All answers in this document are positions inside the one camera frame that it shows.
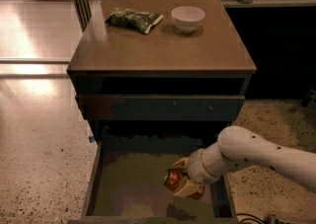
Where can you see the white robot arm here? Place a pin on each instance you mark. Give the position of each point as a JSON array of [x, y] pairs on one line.
[[237, 148]]

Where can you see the closed top drawer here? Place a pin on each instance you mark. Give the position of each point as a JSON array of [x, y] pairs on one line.
[[159, 107]]

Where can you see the open middle drawer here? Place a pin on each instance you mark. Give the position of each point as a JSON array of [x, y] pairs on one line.
[[127, 186]]

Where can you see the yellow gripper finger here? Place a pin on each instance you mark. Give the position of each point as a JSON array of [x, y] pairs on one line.
[[188, 188], [181, 164]]

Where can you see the blue tape piece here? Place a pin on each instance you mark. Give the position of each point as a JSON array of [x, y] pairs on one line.
[[91, 139]]

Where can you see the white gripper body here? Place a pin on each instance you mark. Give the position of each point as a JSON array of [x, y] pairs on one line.
[[195, 168]]

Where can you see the red coke can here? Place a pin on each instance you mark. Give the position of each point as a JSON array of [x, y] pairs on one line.
[[173, 178]]

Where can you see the dark wooden drawer cabinet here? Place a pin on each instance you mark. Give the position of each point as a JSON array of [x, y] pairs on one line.
[[212, 61]]

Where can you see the white ceramic bowl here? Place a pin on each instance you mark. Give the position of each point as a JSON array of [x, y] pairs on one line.
[[187, 18]]

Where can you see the green chip bag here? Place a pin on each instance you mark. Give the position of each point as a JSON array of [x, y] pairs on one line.
[[134, 20]]

